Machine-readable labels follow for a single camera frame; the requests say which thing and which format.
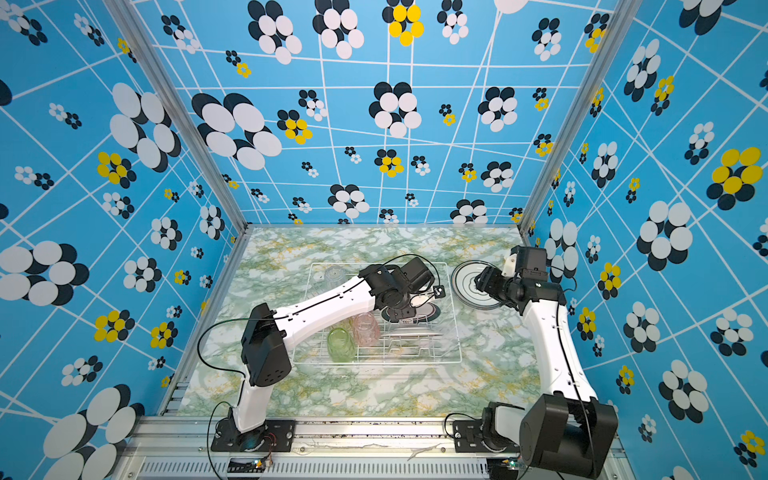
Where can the green rimmed plate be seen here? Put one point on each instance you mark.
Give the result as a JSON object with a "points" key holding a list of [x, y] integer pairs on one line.
{"points": [[463, 284]]}

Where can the white wire dish rack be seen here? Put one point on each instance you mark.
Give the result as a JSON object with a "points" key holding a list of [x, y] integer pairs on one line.
{"points": [[430, 343]]}

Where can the clear drinking glass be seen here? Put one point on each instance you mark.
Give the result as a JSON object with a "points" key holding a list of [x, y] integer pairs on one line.
{"points": [[335, 276]]}

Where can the aluminium front rail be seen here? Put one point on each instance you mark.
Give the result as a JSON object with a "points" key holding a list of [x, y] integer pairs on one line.
{"points": [[322, 448]]}

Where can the white plate in rack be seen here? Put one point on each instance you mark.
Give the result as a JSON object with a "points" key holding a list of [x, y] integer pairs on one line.
{"points": [[423, 311]]}

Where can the green drinking glass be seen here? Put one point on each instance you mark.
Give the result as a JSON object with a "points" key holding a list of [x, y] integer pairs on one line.
{"points": [[341, 346]]}

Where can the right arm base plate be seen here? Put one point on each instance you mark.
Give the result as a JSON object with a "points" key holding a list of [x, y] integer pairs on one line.
{"points": [[472, 436]]}

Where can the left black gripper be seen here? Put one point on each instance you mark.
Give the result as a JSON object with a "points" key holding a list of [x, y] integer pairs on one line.
{"points": [[399, 314]]}

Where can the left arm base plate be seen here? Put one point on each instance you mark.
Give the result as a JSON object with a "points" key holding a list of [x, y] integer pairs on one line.
{"points": [[272, 436]]}

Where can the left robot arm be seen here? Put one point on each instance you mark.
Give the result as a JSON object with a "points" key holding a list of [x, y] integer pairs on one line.
{"points": [[270, 335]]}

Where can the pink drinking glass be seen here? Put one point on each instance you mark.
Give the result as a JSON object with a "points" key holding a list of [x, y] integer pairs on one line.
{"points": [[366, 330]]}

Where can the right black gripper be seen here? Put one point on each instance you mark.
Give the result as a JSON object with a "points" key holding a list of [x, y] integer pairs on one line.
{"points": [[491, 278]]}

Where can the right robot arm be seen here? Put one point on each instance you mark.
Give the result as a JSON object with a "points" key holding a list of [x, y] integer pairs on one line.
{"points": [[567, 430]]}

